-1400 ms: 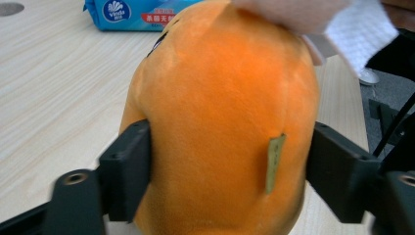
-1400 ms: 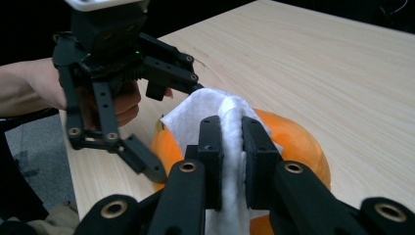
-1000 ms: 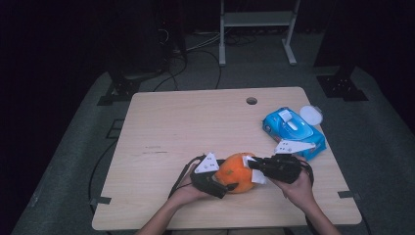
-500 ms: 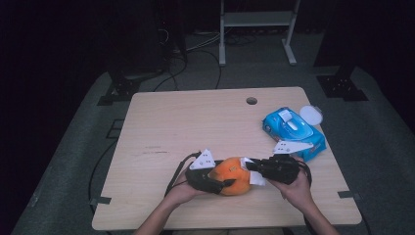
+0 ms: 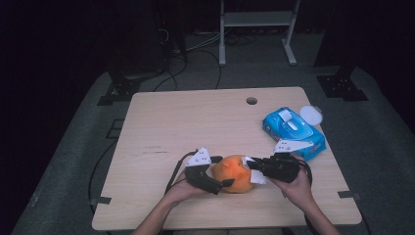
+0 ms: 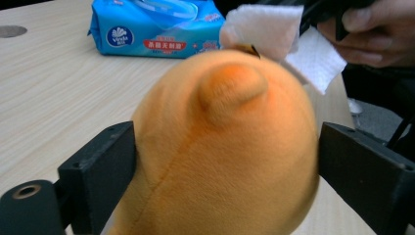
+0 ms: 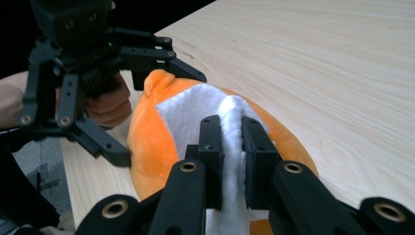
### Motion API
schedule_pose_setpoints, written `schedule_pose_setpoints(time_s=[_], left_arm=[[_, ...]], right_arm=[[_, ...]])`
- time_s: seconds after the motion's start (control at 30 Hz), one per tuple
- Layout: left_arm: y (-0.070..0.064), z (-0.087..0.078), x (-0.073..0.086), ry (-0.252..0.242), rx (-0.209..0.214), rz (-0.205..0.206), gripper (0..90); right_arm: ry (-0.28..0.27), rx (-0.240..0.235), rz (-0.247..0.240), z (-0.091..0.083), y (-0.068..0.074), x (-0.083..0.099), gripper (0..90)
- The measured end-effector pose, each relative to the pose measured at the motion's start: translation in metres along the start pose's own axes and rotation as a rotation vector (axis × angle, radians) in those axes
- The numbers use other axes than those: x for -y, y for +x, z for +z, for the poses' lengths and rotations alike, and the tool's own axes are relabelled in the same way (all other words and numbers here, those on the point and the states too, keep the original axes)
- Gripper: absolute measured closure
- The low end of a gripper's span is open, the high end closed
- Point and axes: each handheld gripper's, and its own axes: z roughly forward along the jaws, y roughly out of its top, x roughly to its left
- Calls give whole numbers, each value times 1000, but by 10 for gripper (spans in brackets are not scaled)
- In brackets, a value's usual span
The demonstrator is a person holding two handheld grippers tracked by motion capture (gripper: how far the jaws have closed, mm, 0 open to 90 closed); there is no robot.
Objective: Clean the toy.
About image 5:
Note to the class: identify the orange plush toy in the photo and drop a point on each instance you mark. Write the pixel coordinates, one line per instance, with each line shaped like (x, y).
(233, 173)

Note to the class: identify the white wet wipe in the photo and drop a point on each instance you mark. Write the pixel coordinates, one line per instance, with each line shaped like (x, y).
(258, 178)

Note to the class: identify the person's left hand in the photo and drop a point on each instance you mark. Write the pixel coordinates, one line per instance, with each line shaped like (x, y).
(182, 194)

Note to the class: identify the person's right hand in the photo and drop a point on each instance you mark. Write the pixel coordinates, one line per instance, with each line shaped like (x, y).
(298, 191)

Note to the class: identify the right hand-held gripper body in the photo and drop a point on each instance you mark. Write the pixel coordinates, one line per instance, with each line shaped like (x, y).
(282, 168)

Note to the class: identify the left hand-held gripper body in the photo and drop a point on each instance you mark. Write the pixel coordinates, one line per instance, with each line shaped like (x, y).
(199, 178)

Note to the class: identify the black stand base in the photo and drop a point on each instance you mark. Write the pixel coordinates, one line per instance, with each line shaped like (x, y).
(122, 91)
(341, 88)

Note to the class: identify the white round lid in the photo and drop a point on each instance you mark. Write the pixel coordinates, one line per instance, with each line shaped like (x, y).
(311, 115)

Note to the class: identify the black tape strip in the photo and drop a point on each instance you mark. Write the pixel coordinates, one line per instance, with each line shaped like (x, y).
(101, 200)
(348, 195)

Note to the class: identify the blue wet wipes pack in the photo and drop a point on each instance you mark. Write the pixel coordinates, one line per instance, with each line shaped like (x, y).
(293, 129)

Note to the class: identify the white metal stand frame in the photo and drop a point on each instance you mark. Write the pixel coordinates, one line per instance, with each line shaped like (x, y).
(257, 18)

